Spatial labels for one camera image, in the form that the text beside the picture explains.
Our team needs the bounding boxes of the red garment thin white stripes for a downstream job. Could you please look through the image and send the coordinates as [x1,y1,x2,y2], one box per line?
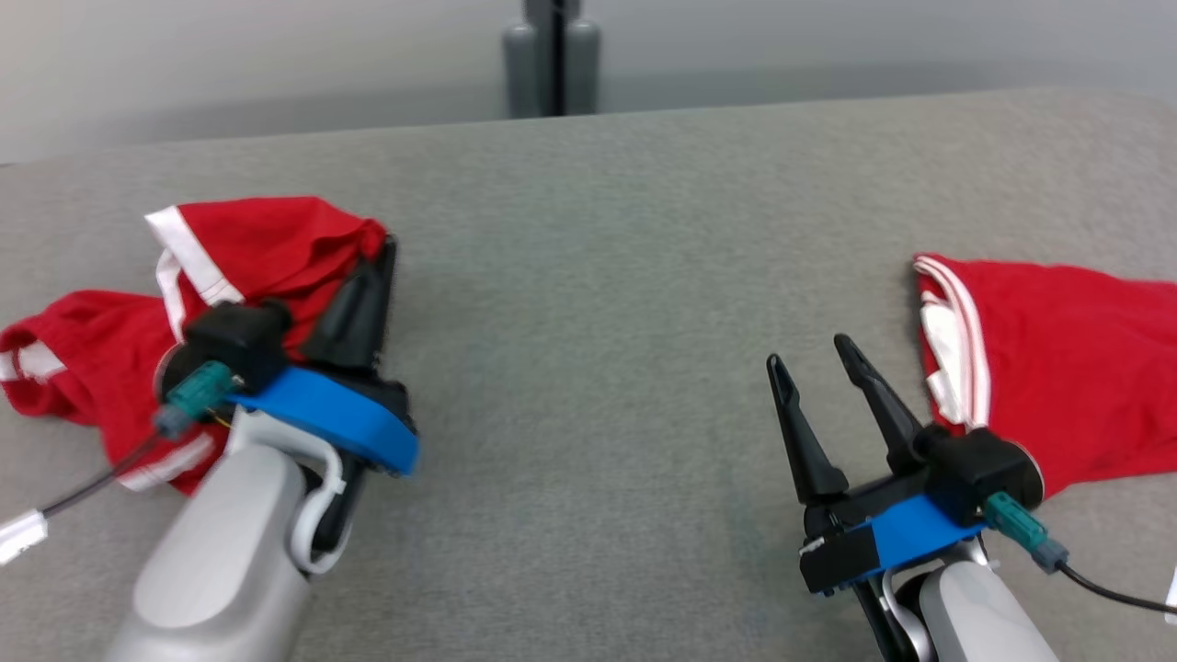
[913,253,1177,502]

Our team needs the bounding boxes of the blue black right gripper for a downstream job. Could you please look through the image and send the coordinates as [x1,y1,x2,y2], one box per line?
[766,334,987,597]

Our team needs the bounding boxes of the grey partition post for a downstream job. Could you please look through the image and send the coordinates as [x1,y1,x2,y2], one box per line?
[523,0,583,119]

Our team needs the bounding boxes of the red garment wide white band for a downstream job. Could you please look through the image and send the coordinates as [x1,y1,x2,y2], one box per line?
[0,195,392,497]

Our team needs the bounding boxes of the grey rounded post foot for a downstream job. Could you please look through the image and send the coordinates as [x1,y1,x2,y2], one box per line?
[562,17,602,117]
[502,20,544,120]

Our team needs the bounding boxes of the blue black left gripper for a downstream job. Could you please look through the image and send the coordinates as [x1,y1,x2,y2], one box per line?
[230,234,421,479]

